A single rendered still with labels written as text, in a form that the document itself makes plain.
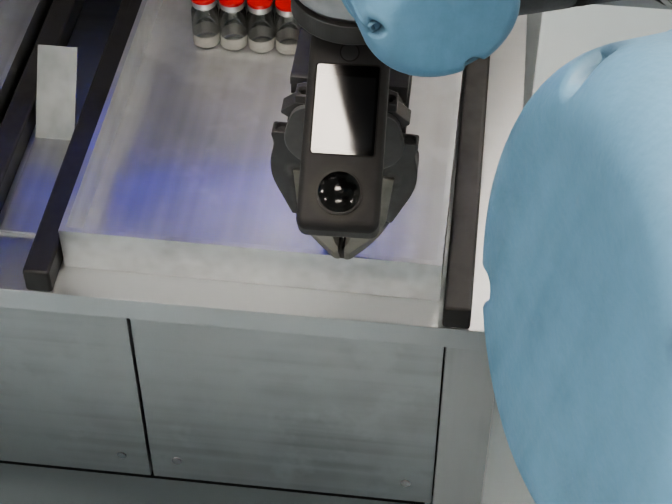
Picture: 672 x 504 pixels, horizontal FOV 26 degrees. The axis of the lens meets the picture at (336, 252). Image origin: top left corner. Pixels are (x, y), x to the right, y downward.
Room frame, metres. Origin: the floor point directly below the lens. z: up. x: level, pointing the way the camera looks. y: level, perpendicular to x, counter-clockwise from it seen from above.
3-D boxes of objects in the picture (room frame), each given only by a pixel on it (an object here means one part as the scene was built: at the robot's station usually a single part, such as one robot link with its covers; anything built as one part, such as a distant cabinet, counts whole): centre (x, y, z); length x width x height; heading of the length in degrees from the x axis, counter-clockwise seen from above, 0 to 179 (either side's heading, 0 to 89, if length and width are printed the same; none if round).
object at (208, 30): (0.93, 0.03, 0.91); 0.18 x 0.02 x 0.05; 83
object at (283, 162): (0.67, 0.02, 1.01); 0.05 x 0.02 x 0.09; 83
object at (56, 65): (0.80, 0.22, 0.91); 0.14 x 0.03 x 0.06; 173
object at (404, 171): (0.66, -0.03, 1.00); 0.05 x 0.02 x 0.09; 83
